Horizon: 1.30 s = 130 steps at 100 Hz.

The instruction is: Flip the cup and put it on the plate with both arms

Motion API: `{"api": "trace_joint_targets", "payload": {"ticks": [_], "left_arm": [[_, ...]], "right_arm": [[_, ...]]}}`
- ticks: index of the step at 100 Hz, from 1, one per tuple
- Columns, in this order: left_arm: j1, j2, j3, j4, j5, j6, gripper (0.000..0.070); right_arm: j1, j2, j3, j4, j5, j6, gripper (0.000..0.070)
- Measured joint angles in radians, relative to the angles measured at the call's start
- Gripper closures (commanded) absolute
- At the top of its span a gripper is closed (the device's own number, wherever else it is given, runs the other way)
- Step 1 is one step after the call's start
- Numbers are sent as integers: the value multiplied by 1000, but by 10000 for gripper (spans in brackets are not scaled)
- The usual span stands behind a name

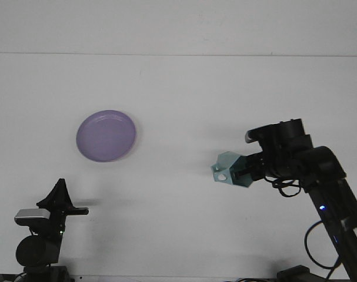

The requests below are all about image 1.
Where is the pale purple round plate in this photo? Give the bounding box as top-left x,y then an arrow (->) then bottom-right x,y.
75,109 -> 138,163

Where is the pale blue hexagonal cup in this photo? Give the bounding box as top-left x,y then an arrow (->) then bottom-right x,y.
211,151 -> 254,189

